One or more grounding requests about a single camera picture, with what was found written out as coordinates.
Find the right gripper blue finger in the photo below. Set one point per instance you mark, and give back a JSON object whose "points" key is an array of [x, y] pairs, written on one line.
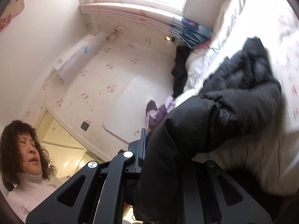
{"points": [[142, 146]]}

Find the black puffer jacket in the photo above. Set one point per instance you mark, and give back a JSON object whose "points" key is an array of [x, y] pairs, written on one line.
{"points": [[239, 98]]}

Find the purple and lilac garment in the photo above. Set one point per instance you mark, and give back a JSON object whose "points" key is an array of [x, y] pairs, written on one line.
{"points": [[155, 115]]}

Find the woman in white sweater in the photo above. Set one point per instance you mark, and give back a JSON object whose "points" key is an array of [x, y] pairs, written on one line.
{"points": [[27, 166]]}

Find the white striped quilt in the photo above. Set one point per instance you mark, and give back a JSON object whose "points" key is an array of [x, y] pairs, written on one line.
{"points": [[201, 59]]}

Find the white cherry print bedsheet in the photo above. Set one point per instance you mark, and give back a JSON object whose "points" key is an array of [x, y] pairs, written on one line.
{"points": [[272, 154]]}

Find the black garment by wall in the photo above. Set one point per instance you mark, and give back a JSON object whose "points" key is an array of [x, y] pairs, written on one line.
{"points": [[179, 71]]}

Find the white wall air conditioner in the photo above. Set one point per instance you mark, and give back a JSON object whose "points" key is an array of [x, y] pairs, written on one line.
{"points": [[71, 64]]}

